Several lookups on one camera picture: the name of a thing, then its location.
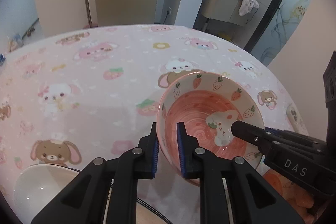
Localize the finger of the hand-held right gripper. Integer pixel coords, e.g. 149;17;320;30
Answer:
230;120;289;159
265;128;326;151

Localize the pink strawberry print bowl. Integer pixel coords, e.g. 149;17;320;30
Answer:
157;71;265;186

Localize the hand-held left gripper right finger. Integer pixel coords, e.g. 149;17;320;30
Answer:
176;122;305;224

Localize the white towel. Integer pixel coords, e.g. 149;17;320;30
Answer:
238;0;260;17

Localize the dark framed glass door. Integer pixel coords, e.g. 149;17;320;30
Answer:
245;0;320;67

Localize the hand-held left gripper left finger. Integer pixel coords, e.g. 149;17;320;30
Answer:
31;122;160;224

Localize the beige vanity cabinet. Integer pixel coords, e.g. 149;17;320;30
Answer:
203;0;249;28

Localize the pink cartoon printed tablecloth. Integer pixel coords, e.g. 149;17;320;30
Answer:
0;25;313;224

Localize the white plate black lettering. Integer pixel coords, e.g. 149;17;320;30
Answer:
13;163;172;224

